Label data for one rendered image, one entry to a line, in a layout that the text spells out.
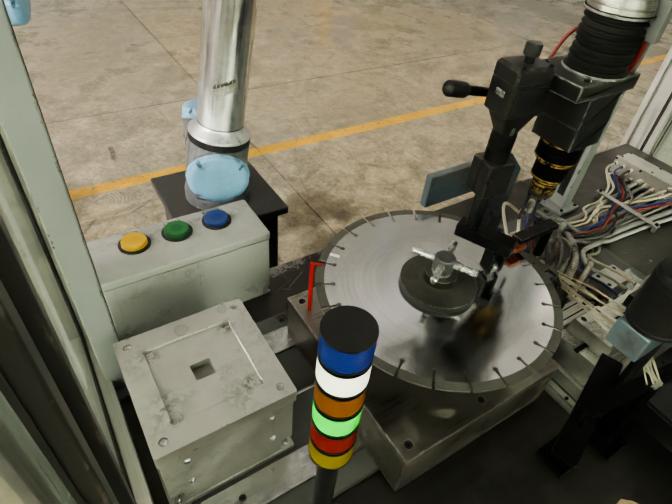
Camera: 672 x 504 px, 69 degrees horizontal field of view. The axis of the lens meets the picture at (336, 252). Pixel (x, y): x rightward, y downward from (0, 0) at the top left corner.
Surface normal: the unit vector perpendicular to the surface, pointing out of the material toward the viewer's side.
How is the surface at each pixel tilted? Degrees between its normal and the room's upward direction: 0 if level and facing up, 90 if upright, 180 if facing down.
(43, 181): 90
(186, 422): 0
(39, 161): 90
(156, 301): 90
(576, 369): 90
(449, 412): 0
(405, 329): 0
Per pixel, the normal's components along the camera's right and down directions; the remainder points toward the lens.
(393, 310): 0.08, -0.74
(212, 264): 0.53, 0.60
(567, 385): -0.84, 0.30
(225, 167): 0.21, 0.76
